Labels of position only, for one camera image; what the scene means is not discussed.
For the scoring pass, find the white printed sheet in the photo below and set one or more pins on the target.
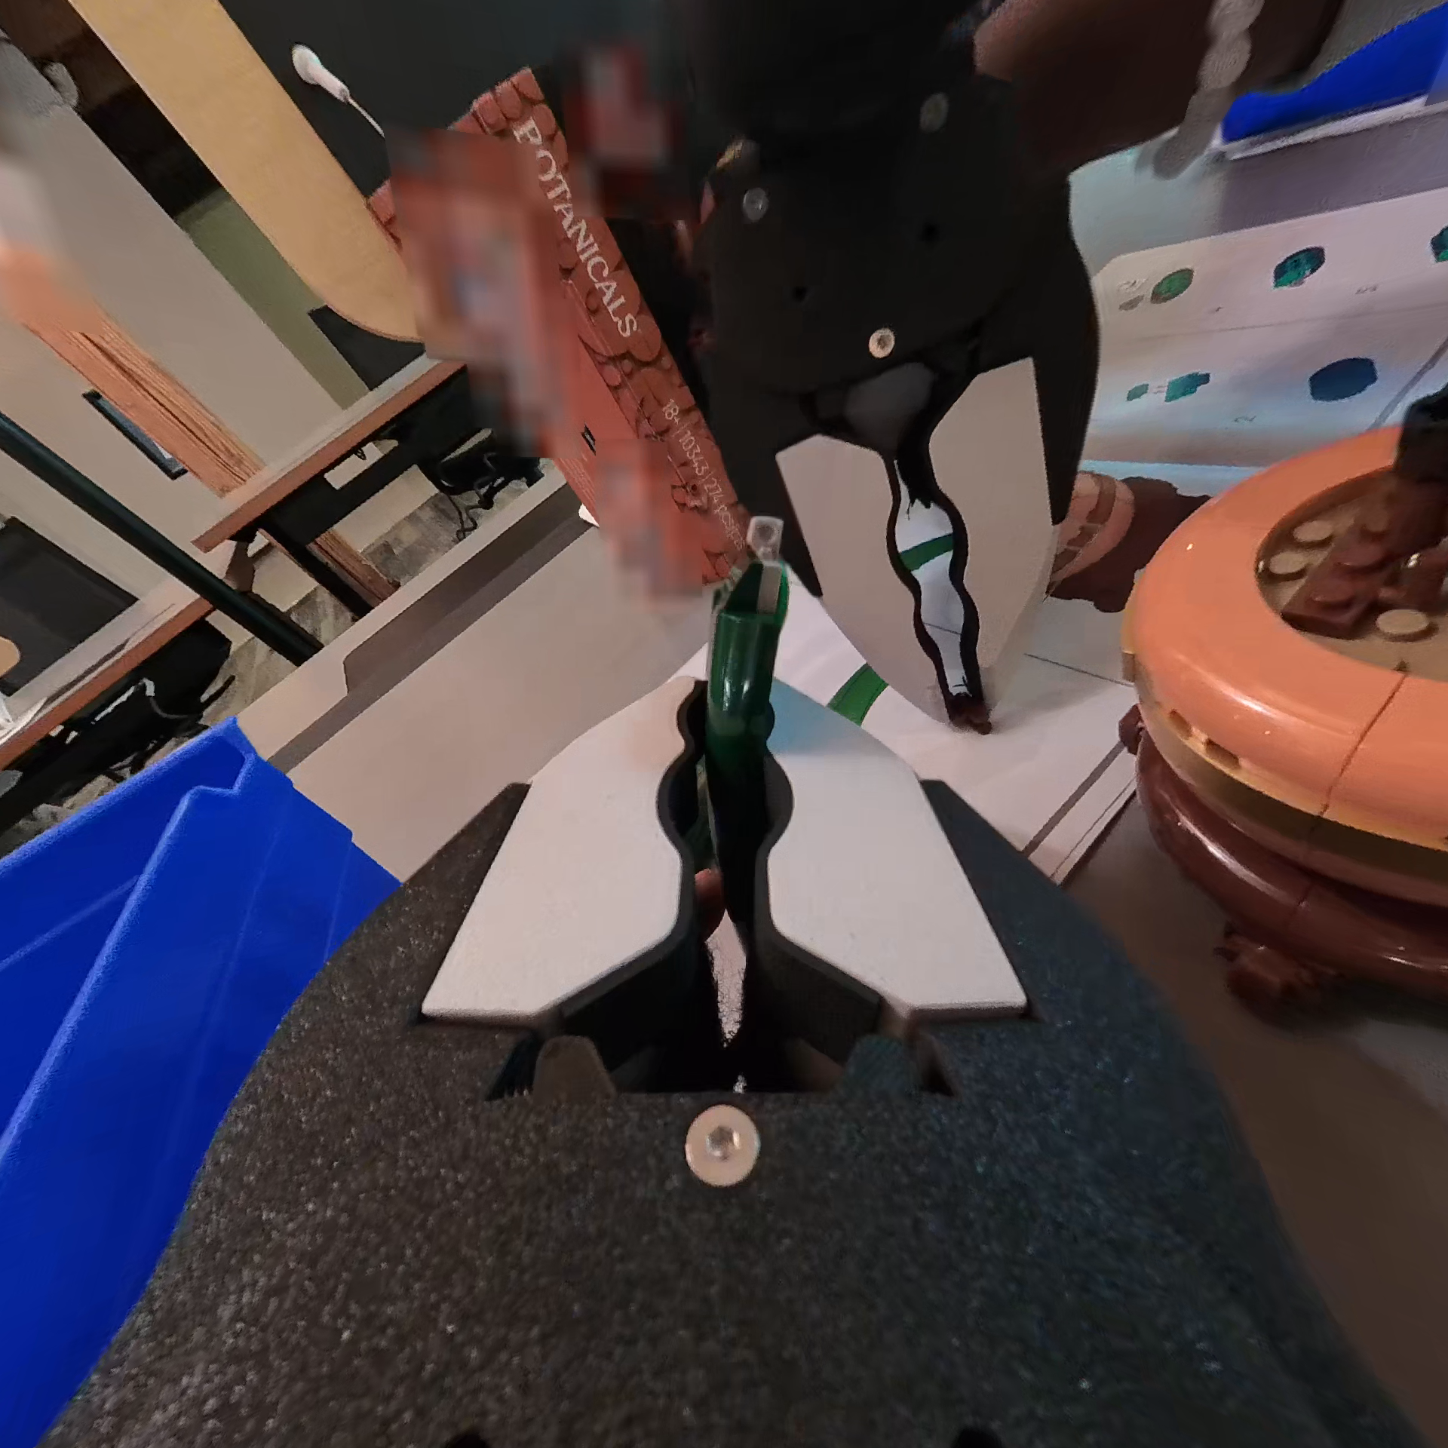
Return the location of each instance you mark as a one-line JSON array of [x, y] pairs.
[[1245, 328]]

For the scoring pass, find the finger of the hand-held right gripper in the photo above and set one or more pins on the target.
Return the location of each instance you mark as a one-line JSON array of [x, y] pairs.
[[843, 531], [1008, 508]]

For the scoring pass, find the dark wall vent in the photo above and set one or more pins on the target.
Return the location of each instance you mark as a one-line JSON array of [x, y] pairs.
[[137, 436]]

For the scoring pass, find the brown-top table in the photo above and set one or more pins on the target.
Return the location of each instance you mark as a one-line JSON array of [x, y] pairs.
[[102, 668], [340, 447]]

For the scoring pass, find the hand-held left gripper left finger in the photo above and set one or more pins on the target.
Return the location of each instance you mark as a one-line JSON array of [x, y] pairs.
[[555, 871]]

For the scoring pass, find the person's right forearm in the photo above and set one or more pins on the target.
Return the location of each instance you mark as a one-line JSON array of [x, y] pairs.
[[1313, 39]]

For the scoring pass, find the brick flower set box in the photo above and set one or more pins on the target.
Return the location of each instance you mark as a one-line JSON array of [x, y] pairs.
[[651, 395]]

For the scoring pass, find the orange brick flower pot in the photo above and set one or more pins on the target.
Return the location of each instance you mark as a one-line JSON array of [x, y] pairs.
[[1245, 700]]

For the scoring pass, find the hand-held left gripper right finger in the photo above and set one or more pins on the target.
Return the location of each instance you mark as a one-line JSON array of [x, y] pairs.
[[877, 882]]

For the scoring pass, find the green brick leaf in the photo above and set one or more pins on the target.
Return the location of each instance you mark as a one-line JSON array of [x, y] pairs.
[[741, 662]]

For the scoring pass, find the light wooden curved board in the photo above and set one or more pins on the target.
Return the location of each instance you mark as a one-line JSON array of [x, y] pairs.
[[260, 158]]

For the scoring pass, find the brown wood slat panel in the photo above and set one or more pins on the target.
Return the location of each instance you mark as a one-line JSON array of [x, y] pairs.
[[147, 395]]

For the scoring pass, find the black office chair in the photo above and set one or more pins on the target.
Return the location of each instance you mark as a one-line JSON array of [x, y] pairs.
[[486, 480]]

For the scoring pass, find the blue plastic bin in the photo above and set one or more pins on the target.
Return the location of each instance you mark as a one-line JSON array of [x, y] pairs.
[[137, 1019]]

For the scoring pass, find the white instruction booklet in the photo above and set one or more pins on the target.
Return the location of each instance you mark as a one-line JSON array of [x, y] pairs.
[[996, 781]]

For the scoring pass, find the person's right hand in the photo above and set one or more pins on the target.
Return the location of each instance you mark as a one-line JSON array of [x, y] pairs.
[[1086, 79]]

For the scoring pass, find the small brown brick pin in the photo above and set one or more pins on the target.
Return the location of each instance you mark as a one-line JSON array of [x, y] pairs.
[[969, 716]]

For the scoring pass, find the black metal pole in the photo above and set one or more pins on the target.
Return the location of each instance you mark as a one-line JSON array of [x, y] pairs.
[[158, 541]]

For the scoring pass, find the blue container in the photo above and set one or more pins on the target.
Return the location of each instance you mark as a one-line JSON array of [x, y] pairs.
[[1336, 102]]

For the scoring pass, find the grey desk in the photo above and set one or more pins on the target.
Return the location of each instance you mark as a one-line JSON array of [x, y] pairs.
[[486, 656]]

